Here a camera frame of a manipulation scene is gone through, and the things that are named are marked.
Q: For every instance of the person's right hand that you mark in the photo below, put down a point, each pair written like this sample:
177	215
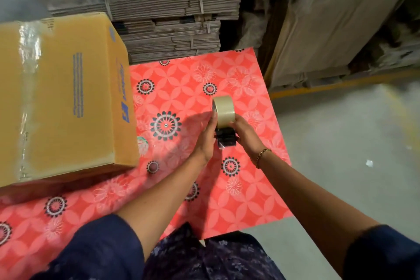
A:
246	135

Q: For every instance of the person's left hand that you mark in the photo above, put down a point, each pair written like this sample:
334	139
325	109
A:
206	140

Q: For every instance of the person's left thumb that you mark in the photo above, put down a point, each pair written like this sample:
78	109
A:
214	119

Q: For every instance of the person's right thumb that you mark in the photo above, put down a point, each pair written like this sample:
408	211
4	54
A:
233	123

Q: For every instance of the black tape dispenser with tape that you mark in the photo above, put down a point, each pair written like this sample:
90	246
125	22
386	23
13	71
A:
224	119

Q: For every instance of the person's left forearm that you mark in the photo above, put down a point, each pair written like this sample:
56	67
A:
157	201

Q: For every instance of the person's right forearm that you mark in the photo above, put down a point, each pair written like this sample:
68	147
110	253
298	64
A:
315	211

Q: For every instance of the red floral patterned table cover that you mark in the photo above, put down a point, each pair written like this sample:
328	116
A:
183	158

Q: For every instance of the stack of flattened cardboard boxes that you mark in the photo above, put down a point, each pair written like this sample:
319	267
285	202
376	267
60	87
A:
157	4

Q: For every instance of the leaning flat cardboard sheets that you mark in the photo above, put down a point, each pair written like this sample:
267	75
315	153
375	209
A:
331	33

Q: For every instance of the person's dark blue floral clothing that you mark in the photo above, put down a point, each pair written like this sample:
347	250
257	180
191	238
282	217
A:
203	256

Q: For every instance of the white paper scrap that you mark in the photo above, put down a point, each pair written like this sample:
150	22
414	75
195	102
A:
369	163

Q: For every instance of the taped yellow cardboard box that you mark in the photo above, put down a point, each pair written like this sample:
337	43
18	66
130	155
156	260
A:
65	92

